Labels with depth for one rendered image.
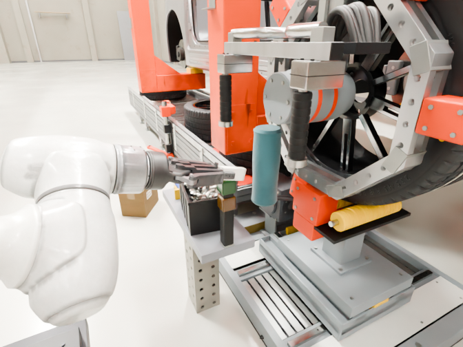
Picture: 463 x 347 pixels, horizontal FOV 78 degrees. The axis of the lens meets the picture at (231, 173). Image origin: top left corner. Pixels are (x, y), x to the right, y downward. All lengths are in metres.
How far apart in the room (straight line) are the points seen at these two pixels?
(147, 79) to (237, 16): 1.97
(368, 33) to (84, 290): 0.59
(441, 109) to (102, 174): 0.60
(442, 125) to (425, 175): 0.17
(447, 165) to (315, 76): 0.36
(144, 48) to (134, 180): 2.60
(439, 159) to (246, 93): 0.77
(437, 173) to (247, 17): 0.85
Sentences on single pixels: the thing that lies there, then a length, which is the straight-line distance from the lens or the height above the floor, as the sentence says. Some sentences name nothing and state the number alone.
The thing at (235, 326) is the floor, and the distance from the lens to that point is 1.24.
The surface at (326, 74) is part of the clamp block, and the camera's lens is 0.57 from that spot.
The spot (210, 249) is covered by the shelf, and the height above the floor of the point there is 0.45.
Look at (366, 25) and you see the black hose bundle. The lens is 0.63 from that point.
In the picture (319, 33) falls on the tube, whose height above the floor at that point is 0.99.
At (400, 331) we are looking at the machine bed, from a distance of 1.27.
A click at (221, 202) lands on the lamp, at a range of 0.76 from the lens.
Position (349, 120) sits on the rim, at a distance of 0.92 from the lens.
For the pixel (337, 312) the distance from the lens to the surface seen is 1.14.
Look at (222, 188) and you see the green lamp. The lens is 0.73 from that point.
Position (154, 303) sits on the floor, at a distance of 1.34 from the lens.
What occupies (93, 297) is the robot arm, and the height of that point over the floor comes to 0.70.
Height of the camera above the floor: 0.98
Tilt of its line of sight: 24 degrees down
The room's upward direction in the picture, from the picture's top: straight up
